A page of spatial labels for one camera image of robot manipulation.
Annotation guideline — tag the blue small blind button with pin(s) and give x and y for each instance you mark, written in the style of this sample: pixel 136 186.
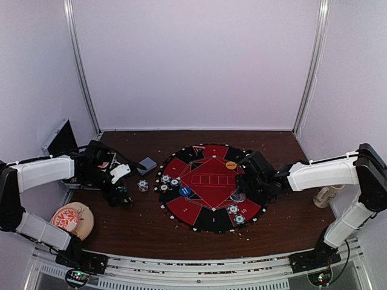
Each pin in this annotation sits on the blue small blind button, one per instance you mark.
pixel 185 191

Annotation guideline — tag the beige ceramic mug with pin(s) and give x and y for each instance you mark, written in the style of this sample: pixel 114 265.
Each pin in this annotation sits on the beige ceramic mug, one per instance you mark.
pixel 326 194

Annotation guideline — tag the aluminium frame post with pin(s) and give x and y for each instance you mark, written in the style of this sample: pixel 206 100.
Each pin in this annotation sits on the aluminium frame post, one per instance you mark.
pixel 316 55
pixel 71 24

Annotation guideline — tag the brown red chip stack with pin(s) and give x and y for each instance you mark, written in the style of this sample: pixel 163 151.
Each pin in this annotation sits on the brown red chip stack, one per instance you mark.
pixel 128 203

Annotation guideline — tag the green blue chip stack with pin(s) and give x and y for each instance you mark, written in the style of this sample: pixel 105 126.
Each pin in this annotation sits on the green blue chip stack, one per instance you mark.
pixel 123 190

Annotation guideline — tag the red playing card box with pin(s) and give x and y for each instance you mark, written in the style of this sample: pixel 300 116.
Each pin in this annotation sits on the red playing card box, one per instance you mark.
pixel 104 165

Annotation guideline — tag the green blue poker chip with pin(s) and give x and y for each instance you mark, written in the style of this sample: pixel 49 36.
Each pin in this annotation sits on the green blue poker chip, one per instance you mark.
pixel 239 219

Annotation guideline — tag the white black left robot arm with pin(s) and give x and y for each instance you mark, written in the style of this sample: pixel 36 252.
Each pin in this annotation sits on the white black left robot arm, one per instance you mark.
pixel 82 163

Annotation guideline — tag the blue orange poker chip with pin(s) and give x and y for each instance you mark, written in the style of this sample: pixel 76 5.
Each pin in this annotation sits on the blue orange poker chip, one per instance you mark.
pixel 233 209

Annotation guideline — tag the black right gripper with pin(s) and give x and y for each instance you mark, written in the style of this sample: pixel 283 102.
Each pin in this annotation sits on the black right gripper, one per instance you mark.
pixel 242 187

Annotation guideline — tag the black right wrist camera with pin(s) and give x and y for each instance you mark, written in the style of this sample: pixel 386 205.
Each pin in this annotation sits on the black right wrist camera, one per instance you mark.
pixel 255 163

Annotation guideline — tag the grey card deck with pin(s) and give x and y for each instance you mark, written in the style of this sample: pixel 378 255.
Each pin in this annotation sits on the grey card deck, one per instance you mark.
pixel 148 163

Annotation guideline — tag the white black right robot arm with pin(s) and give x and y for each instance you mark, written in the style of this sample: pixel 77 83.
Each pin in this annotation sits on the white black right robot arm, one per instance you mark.
pixel 363 167

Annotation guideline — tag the orange big blind button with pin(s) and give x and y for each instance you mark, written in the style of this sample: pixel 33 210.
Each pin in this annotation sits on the orange big blind button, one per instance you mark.
pixel 231 165

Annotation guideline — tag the beige red patterned bowl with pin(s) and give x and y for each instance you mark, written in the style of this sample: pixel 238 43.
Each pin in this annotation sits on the beige red patterned bowl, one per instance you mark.
pixel 75 218

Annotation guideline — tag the left aluminium frame post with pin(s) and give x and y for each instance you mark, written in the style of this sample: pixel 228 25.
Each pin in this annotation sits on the left aluminium frame post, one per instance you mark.
pixel 71 24

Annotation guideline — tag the right aluminium frame post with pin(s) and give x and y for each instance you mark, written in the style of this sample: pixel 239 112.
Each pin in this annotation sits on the right aluminium frame post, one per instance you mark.
pixel 316 55

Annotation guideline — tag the clear dealer button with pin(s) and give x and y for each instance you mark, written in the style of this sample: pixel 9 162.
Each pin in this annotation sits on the clear dealer button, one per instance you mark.
pixel 238 197

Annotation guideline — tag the round red black poker mat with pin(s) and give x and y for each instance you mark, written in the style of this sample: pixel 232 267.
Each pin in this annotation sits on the round red black poker mat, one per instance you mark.
pixel 202 167

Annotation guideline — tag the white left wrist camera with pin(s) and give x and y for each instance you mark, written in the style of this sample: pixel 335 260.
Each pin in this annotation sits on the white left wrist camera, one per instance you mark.
pixel 119 172

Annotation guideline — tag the white grey poker chip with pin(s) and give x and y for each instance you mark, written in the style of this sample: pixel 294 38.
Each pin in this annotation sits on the white grey poker chip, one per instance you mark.
pixel 165 179

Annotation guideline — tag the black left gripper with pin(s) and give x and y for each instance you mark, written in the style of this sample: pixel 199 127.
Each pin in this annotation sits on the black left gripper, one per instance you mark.
pixel 113 201

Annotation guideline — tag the brown poker chip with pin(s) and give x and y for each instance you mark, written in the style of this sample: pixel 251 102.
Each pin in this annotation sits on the brown poker chip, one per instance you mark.
pixel 164 188

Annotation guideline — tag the aluminium front rail base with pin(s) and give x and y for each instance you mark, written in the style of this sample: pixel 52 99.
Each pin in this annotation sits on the aluminium front rail base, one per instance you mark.
pixel 266 272

